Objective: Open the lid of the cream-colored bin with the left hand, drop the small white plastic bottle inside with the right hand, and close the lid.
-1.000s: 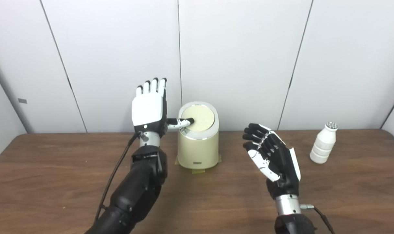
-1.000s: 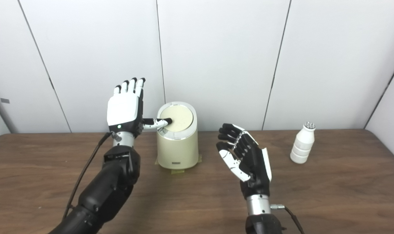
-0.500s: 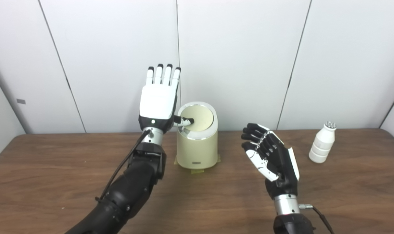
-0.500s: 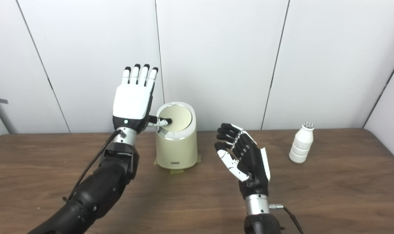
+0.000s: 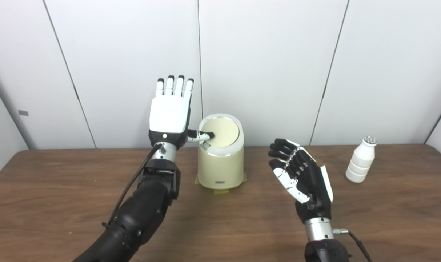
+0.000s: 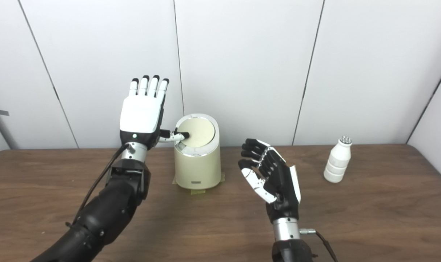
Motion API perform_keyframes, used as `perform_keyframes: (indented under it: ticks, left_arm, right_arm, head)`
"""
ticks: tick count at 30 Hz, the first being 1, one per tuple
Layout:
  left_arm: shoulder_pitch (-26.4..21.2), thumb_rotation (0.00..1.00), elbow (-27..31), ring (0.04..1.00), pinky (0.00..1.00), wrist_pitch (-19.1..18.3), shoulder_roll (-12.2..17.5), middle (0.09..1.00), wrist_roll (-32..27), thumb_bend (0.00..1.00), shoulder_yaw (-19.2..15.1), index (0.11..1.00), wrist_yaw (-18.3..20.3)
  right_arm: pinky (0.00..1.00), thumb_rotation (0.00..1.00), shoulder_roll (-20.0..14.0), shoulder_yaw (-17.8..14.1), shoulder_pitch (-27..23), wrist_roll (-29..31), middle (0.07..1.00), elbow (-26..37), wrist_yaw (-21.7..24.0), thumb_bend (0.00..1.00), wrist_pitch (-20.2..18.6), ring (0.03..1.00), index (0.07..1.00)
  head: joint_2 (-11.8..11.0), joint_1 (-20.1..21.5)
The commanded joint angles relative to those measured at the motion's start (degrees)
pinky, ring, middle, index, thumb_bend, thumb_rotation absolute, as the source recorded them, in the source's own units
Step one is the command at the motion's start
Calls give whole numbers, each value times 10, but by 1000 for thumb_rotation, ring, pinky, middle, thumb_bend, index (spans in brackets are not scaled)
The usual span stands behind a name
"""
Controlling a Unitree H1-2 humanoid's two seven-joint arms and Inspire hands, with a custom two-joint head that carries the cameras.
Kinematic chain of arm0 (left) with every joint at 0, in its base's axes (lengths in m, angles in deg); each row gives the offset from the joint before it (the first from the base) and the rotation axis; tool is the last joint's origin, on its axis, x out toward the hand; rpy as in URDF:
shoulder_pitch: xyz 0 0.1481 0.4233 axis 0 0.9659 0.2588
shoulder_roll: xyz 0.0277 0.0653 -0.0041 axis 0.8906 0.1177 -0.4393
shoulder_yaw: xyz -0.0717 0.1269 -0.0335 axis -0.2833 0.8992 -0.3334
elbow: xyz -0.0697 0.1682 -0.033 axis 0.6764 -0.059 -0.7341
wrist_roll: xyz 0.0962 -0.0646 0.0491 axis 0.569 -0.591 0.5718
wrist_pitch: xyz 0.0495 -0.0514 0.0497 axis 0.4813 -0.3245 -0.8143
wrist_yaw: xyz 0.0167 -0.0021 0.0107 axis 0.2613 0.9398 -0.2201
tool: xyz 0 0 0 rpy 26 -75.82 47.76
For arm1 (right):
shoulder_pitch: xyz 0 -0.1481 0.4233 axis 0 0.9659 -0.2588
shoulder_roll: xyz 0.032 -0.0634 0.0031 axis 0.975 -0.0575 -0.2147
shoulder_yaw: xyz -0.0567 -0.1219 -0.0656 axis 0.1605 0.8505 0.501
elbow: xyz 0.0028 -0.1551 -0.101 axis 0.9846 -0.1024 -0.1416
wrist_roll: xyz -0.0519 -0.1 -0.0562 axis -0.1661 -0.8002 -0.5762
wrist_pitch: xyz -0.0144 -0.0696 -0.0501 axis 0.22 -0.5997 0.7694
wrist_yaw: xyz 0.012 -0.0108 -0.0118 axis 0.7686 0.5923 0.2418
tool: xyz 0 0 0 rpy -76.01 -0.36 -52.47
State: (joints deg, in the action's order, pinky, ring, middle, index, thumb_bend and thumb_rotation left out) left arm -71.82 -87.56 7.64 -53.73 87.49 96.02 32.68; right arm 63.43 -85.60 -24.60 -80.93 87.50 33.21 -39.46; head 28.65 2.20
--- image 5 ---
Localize cream-colored round bin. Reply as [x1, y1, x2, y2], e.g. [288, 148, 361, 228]
[198, 113, 245, 190]

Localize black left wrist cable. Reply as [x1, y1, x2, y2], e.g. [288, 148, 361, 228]
[102, 143, 163, 228]

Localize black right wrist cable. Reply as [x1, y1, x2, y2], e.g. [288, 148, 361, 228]
[332, 228, 373, 262]

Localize cream round bin lid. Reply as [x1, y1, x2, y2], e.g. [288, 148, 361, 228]
[200, 118, 240, 148]

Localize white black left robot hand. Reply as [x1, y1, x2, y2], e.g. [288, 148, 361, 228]
[149, 75, 215, 150]

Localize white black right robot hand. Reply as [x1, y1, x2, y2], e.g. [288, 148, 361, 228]
[268, 138, 334, 223]

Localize small white plastic bottle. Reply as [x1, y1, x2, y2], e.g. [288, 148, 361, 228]
[345, 136, 377, 183]

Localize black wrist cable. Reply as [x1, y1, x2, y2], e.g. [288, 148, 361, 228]
[102, 143, 163, 228]
[332, 228, 373, 262]

